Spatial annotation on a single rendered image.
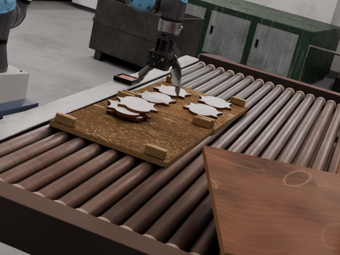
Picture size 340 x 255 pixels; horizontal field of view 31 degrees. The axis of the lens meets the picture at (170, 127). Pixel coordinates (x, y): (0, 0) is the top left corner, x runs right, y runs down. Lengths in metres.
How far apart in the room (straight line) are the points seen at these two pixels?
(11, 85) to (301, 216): 1.10
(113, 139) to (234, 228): 0.66
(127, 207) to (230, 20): 6.53
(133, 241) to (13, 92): 0.99
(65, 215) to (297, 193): 0.48
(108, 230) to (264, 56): 6.58
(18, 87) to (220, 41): 5.95
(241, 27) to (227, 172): 6.46
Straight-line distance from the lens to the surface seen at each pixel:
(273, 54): 7.60
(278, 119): 2.35
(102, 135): 1.66
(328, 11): 9.28
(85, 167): 1.48
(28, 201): 1.20
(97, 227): 1.15
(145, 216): 1.31
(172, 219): 1.32
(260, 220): 1.13
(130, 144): 1.63
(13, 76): 1.98
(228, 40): 7.78
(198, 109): 2.09
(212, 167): 1.31
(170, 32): 2.01
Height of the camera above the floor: 1.48
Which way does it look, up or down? 17 degrees down
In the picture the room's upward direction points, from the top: 14 degrees clockwise
